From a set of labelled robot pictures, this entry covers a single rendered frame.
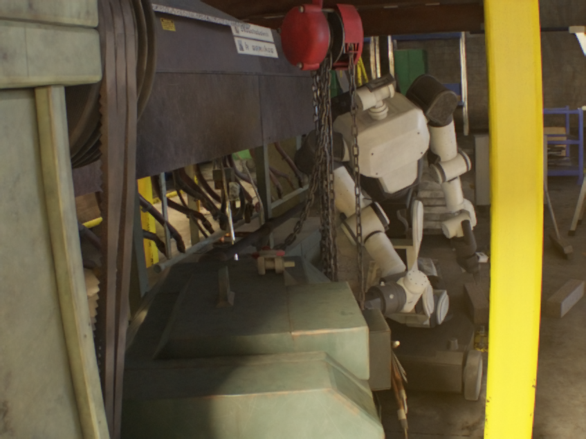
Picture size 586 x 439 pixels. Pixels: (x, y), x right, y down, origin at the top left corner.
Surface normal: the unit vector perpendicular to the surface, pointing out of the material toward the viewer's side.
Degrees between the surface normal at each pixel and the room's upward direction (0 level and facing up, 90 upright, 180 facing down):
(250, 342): 90
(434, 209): 64
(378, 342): 90
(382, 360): 90
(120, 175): 99
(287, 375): 0
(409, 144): 115
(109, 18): 87
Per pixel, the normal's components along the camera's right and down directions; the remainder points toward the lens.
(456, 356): -0.32, -0.56
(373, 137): 0.06, -0.13
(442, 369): -0.39, 0.19
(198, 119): 0.95, 0.00
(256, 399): 0.03, 0.18
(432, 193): -0.22, -0.27
